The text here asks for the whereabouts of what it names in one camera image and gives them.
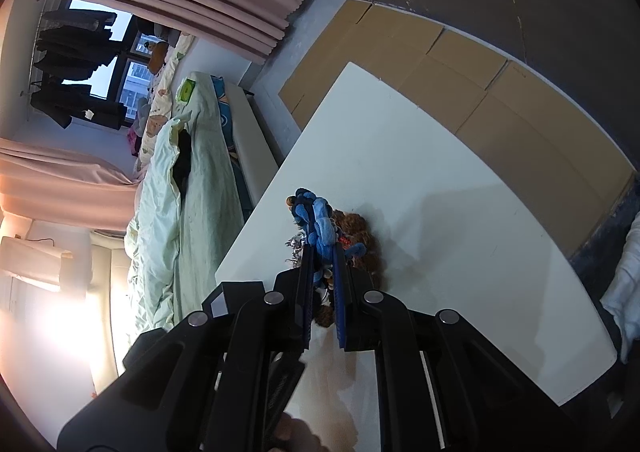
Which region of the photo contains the beige padded headboard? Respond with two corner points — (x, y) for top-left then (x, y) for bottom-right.
(87, 229), (133, 385)

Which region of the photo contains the person's right hand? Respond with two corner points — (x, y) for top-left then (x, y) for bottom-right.
(275, 413), (331, 452)

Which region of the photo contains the dark framed window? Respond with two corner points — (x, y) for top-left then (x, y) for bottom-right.
(64, 0), (158, 130)

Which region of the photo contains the blue printed mattress side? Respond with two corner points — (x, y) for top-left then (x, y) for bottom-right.
(210, 74), (247, 223)

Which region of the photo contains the blue plush scrunchie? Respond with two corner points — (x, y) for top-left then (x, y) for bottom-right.
(287, 188), (342, 264)

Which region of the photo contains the beige bed frame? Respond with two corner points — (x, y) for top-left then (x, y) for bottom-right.
(225, 81), (282, 224)

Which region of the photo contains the bed with green duvet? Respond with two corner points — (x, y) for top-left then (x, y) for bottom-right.
(172, 72), (247, 325)

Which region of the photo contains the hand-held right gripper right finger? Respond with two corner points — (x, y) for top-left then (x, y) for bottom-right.
(333, 246), (592, 452)

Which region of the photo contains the row of hanging dark clothes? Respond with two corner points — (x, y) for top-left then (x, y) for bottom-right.
(29, 7), (132, 129)

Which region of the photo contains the flattened brown cardboard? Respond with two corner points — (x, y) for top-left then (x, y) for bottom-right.
(277, 0), (637, 259)

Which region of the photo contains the light green duvet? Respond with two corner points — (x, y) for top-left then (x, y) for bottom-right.
(124, 118), (185, 334)

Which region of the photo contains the orange plush toy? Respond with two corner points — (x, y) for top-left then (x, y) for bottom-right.
(147, 39), (169, 76)

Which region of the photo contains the black garment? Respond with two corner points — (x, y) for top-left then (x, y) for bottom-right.
(170, 129), (194, 194)

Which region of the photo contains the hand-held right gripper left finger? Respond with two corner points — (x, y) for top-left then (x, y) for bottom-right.
(56, 249), (316, 452)

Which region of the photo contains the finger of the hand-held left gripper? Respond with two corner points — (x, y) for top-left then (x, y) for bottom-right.
(202, 281), (268, 318)
(269, 356), (306, 415)

